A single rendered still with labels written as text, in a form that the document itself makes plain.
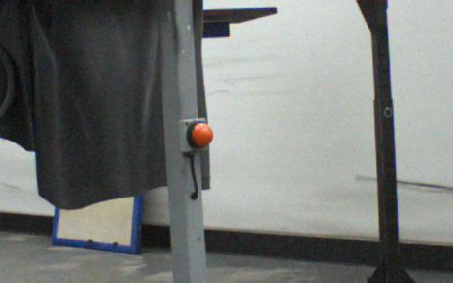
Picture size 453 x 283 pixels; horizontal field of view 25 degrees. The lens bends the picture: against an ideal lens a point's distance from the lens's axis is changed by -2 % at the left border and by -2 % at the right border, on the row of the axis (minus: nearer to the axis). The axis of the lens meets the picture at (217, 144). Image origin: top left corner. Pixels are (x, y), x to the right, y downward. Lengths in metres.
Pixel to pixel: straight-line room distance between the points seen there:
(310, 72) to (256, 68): 0.28
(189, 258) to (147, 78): 0.46
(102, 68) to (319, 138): 2.36
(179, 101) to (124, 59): 0.33
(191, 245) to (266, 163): 2.73
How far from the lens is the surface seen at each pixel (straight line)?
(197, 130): 1.58
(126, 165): 1.91
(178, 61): 1.60
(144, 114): 1.94
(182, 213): 1.61
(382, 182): 3.35
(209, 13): 2.96
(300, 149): 4.21
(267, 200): 4.35
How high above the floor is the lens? 0.72
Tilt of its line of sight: 3 degrees down
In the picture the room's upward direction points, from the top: 3 degrees counter-clockwise
